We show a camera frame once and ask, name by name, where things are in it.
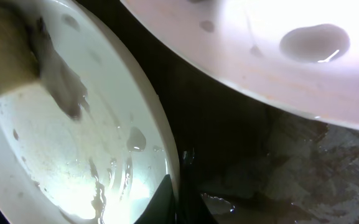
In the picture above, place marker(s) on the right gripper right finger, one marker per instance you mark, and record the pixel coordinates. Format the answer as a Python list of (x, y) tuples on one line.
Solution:
[(191, 208)]

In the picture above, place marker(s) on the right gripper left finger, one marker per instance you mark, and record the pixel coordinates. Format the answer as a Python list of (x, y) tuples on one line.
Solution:
[(161, 208)]

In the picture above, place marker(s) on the pinkish white plate top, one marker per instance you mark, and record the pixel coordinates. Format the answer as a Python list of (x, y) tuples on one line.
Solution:
[(299, 56)]

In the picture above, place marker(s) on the green and yellow sponge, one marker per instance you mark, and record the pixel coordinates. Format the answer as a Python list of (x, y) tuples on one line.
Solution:
[(18, 65)]

